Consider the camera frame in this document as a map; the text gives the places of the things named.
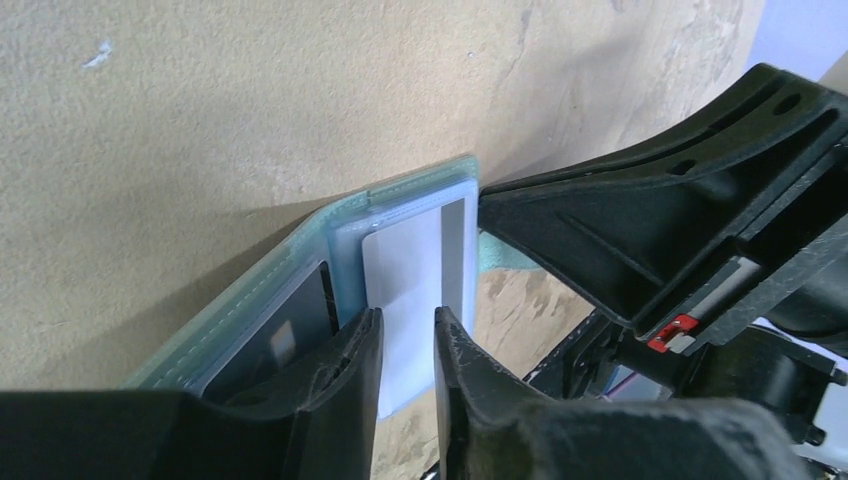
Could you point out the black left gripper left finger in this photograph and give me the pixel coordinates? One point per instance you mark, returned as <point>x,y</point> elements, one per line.
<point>314,420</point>

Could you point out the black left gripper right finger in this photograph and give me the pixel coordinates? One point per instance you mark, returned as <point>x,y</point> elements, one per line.
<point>492,425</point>

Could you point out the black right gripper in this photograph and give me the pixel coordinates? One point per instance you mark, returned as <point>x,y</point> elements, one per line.
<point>720,244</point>

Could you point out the black credit card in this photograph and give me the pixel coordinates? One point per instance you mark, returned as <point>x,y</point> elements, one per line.
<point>297,319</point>

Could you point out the white striped credit card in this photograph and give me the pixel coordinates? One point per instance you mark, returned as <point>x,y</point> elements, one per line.
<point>412,268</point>

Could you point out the teal leather card holder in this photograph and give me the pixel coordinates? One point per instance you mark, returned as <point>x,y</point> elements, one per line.
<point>334,234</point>

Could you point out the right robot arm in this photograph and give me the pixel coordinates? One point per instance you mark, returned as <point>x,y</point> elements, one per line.
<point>582,366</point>

